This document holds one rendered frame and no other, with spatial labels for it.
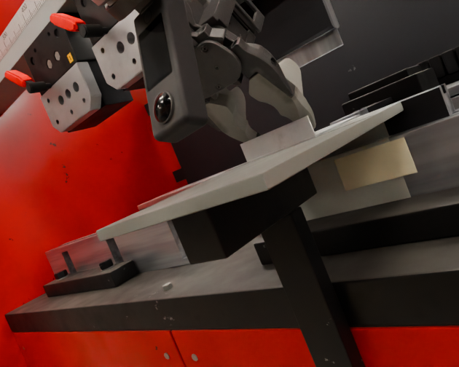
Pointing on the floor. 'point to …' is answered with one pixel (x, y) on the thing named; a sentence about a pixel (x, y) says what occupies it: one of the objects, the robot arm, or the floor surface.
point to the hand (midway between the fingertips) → (280, 136)
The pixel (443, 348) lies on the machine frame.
